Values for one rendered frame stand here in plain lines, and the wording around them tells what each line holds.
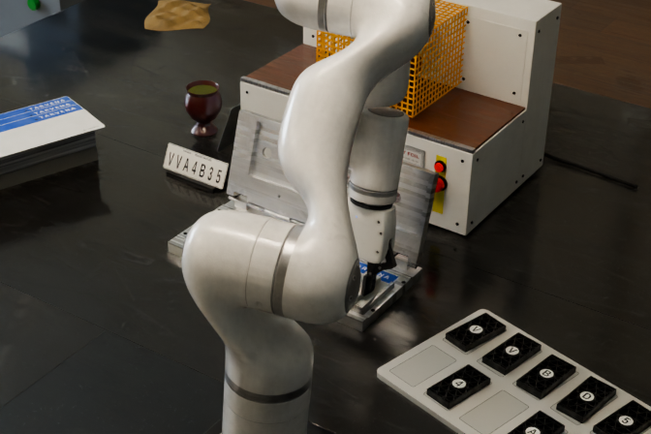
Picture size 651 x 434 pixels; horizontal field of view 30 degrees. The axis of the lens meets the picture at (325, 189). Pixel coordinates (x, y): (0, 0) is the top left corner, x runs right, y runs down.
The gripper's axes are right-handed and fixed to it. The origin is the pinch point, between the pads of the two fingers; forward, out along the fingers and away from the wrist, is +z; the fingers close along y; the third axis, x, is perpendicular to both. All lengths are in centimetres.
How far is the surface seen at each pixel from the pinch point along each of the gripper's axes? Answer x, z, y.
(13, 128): -3, -5, -84
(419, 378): -12.3, 6.5, 20.6
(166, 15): 80, -13, -114
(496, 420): -14.4, 6.9, 35.7
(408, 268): 11.9, 0.2, 3.5
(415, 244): 11.0, -5.3, 4.5
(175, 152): 17, -4, -57
